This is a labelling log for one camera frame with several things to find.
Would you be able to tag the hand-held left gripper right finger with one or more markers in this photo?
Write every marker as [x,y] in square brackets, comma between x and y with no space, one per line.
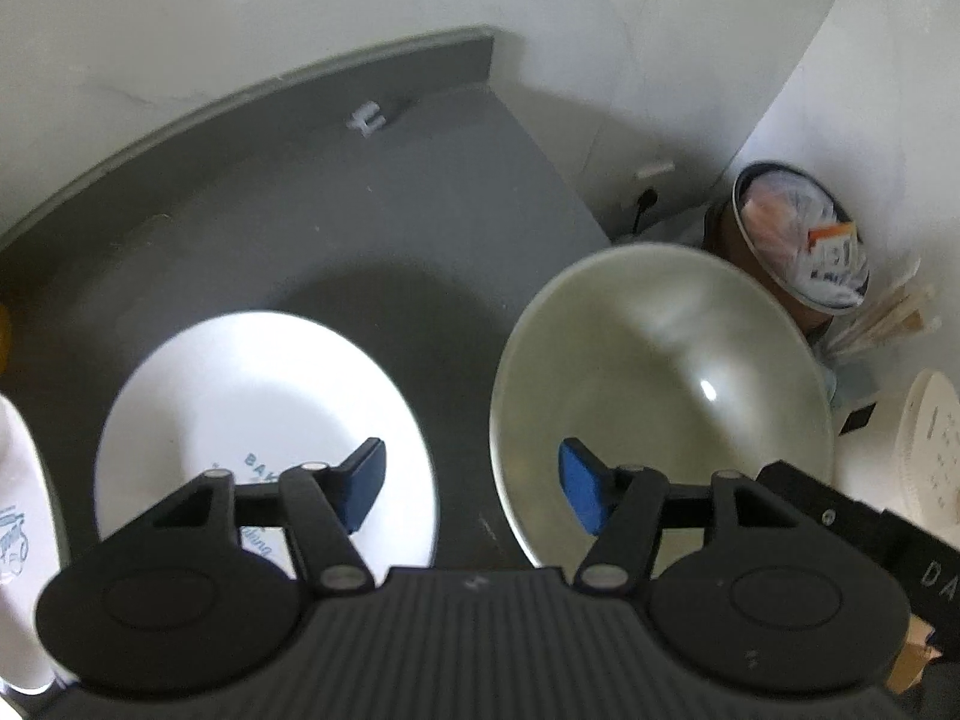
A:
[581,484]

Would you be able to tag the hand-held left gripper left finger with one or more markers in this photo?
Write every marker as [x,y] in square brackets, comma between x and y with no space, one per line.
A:
[364,484]

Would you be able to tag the large white bowl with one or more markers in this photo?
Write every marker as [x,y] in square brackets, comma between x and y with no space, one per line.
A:
[637,360]

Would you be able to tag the white round appliance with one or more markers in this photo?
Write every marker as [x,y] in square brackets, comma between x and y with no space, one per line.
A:
[934,450]

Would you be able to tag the small black block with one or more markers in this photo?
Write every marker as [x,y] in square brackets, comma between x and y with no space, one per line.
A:
[859,420]

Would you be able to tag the cardboard box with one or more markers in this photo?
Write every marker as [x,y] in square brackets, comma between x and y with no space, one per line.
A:
[911,652]

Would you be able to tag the bundle of wooden sticks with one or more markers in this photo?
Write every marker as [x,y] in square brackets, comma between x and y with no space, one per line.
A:
[885,319]

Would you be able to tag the brown metal pot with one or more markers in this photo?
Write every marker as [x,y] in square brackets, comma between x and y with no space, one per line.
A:
[724,240]

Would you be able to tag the black power plug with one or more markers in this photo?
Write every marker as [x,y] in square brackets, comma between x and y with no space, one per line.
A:
[645,199]

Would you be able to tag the crumpled plastic bag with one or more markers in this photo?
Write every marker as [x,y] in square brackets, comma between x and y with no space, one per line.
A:
[795,232]

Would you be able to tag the small white plastic clip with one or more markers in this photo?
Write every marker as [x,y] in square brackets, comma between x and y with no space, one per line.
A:
[365,118]

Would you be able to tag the white wall socket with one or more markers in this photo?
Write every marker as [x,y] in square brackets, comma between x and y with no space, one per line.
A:
[654,167]

